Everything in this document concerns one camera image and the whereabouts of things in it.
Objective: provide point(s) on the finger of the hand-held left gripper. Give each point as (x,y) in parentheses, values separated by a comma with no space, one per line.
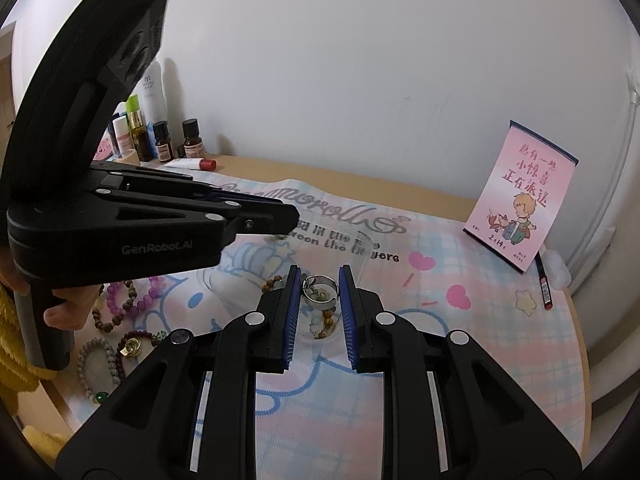
(165,180)
(260,221)

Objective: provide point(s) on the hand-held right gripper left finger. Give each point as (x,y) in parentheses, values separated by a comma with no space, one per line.
(294,320)

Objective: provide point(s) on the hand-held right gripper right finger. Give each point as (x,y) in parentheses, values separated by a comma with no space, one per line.
(346,320)

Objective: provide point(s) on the clear plastic cup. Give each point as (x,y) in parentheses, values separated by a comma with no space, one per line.
(227,280)

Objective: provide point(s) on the person's left forearm yellow sleeve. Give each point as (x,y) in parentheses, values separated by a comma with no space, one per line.
(12,340)

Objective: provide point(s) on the person's left hand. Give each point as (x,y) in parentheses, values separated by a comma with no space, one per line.
(72,310)

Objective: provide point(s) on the white tube red cap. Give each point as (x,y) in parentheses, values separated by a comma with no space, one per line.
(190,163)

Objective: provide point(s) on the brown dropper bottle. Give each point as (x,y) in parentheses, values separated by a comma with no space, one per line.
(162,147)
(191,145)

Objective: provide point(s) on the amber bottle gold cap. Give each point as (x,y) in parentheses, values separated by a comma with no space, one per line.
(140,142)

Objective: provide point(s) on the green capped tube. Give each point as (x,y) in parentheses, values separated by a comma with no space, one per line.
(133,106)

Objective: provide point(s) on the white bottle red label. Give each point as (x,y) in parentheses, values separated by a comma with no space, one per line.
(121,135)

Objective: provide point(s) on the pink round box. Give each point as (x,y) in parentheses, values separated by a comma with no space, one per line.
(104,151)

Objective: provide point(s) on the tall white bottle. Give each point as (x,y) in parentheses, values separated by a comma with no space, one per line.
(152,95)

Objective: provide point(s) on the pastel printed cloth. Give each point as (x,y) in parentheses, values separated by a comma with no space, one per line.
(450,360)

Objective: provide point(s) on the red pen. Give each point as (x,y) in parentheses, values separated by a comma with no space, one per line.
(545,285)

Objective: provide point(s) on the pink desk calendar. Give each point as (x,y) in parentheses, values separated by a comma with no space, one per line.
(520,200)

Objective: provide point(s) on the clear plastic wrapper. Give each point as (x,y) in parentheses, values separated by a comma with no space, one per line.
(561,270)

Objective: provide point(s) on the yellow cloth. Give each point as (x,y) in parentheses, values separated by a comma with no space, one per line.
(40,442)

